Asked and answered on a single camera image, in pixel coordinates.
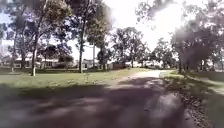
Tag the low building with dark roof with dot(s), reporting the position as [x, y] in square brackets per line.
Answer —
[89, 63]

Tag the row of tall trees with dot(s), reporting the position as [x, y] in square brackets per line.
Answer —
[81, 40]

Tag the grey asphalt path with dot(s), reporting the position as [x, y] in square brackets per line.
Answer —
[133, 103]

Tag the green grass field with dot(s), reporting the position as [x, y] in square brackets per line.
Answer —
[56, 79]

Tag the low pale building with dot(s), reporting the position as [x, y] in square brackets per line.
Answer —
[36, 62]

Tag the dark dense trees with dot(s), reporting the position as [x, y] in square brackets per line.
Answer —
[196, 43]

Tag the grass verge with leaves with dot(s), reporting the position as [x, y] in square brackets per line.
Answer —
[200, 93]

